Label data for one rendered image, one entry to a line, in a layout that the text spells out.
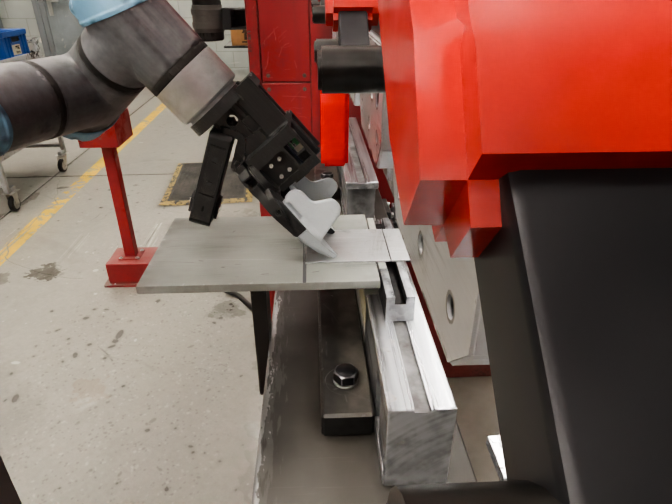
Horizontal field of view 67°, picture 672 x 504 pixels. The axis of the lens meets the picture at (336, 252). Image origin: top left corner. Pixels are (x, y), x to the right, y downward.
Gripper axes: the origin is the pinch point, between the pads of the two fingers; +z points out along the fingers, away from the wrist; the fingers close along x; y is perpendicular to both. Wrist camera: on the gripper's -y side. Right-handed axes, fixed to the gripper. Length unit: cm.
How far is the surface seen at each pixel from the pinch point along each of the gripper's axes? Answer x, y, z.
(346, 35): -33.6, 17.2, -19.4
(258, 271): -5.8, -6.1, -4.3
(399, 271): -6.5, 5.9, 6.0
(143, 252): 168, -122, 11
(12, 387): 89, -150, 4
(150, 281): -7.4, -14.9, -11.8
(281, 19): 86, 7, -21
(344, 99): -15.9, 14.1, -14.2
